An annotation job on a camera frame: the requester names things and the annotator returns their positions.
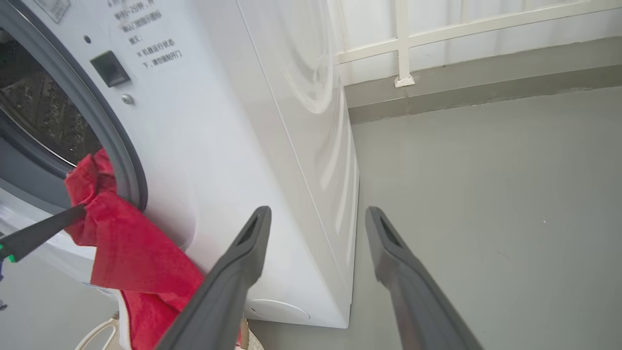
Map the red cloth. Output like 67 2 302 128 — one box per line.
65 148 243 350

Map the white metal railing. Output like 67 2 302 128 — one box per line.
333 0 622 88

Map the round white filter cover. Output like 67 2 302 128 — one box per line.
245 299 310 322

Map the stainless steel washing machine drum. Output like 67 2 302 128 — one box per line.
0 29 103 166

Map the white washing machine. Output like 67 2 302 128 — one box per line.
0 0 360 329

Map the cream perforated laundry basket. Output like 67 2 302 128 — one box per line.
73 311 265 350

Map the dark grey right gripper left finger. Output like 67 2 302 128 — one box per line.
158 206 272 350

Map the grey warning sticker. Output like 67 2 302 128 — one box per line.
33 0 71 24

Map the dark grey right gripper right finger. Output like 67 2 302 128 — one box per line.
364 207 484 350

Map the black door latch socket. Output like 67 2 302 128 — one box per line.
90 50 132 88

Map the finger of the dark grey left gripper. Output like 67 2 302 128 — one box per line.
0 204 87 262

